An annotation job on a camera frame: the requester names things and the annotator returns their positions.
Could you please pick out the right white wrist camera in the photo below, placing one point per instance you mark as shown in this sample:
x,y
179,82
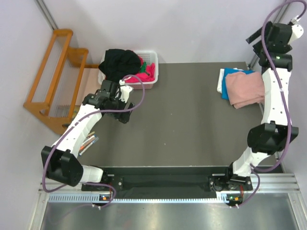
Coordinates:
x,y
297,29

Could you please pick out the magenta t shirt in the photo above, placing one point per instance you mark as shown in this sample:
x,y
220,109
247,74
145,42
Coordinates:
x,y
149,75

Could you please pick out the green t shirt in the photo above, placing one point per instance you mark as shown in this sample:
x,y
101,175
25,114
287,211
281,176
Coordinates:
x,y
143,67

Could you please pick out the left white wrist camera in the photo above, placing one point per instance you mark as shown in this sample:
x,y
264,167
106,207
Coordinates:
x,y
125,90

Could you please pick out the blue folded t shirt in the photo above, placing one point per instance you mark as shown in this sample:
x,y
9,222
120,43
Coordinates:
x,y
225,94

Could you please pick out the white plastic laundry basket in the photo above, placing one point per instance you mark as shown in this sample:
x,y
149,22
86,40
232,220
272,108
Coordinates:
x,y
149,56

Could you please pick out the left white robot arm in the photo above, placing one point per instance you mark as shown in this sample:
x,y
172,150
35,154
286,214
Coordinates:
x,y
60,160

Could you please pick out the white folded t shirt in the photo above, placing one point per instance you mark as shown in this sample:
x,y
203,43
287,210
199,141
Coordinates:
x,y
221,76

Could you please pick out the pink t shirt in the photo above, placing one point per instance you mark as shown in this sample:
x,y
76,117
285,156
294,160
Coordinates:
x,y
244,89

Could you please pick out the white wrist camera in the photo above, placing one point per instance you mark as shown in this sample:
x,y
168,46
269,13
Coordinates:
x,y
297,29
125,90

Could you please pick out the black t shirt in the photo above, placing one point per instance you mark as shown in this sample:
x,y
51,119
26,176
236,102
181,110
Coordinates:
x,y
118,63

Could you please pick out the orange wooden rack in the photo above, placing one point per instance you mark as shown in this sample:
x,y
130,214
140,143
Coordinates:
x,y
59,86

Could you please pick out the bundle of marker pens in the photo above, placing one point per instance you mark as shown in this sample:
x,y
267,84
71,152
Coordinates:
x,y
89,141

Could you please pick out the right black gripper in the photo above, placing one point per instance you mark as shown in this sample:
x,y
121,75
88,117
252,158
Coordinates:
x,y
254,36

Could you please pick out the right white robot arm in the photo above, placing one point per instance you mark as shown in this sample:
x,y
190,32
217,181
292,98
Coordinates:
x,y
275,132

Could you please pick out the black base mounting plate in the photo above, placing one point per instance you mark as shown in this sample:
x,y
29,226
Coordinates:
x,y
173,182

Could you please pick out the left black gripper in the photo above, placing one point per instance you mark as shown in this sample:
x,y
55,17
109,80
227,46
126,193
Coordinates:
x,y
123,113

